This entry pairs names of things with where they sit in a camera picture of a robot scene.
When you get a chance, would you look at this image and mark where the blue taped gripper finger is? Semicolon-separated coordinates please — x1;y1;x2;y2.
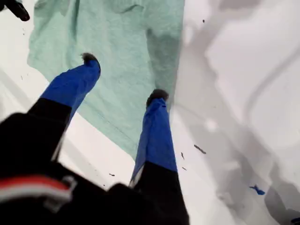
128;89;189;225
28;52;102;150

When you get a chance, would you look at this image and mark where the pale green T-shirt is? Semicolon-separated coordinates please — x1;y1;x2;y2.
27;0;186;162

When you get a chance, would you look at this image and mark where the blue tape strip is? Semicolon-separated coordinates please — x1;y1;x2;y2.
249;184;266;196

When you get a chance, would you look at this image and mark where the black cable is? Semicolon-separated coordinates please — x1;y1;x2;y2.
0;0;30;22

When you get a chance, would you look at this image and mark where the red and white wire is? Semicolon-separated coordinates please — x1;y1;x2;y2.
0;174;78;211

